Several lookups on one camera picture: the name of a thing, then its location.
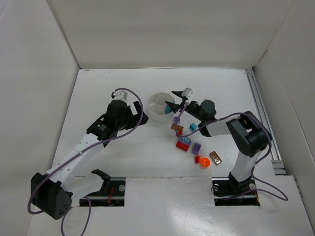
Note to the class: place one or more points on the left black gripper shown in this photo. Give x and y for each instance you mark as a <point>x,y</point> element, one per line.
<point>134,114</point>

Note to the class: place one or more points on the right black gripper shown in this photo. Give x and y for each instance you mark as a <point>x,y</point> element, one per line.
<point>183,103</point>

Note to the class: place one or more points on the small lavender lego brick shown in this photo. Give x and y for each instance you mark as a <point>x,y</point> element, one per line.
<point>176,120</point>

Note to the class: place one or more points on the white round divided container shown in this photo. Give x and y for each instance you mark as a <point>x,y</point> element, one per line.
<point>157,106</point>

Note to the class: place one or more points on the purple printed lego brick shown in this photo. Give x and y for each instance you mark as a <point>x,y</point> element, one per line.
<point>185,140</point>

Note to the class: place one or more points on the red lego brick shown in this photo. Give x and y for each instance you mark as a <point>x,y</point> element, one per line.
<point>183,146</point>

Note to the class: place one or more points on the teal lego brick pair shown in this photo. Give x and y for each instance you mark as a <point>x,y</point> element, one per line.
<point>168,110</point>

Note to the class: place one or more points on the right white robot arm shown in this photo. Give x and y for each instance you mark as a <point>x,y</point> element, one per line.
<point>247,132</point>

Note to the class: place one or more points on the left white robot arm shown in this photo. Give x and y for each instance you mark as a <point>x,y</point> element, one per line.
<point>56,191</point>

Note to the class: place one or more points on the tan lego plate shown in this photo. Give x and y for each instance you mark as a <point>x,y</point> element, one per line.
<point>177,127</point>

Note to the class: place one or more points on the small red lego stud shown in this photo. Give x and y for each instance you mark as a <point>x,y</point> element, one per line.
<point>197,159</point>

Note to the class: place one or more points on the orange round lego dish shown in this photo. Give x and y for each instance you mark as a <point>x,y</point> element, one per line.
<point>204,163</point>

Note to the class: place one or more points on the brown lego plate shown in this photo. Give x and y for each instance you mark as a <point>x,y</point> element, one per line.
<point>215,157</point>

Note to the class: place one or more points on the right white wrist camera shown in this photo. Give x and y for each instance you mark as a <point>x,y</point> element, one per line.
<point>188,94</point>

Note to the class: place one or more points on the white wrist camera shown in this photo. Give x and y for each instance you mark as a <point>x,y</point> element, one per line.
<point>119,95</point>
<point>188,94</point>

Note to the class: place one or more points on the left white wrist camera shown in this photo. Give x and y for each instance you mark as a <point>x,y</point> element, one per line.
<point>119,95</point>

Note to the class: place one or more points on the aluminium rail right side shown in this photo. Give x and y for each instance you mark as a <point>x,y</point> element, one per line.
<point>276,159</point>

